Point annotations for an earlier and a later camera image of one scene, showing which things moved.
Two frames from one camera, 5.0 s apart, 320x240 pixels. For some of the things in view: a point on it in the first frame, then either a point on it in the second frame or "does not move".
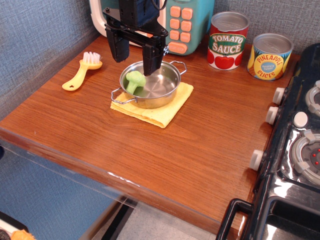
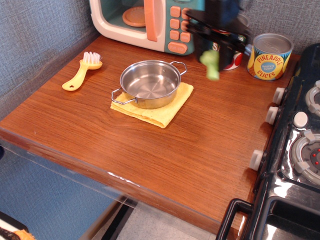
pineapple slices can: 270,56 does not move
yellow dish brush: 91,61 does not move
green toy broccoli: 136,78 → 211,58
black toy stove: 286,172 does not move
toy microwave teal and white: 190,25 does not move
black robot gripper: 136,20 → 222,22
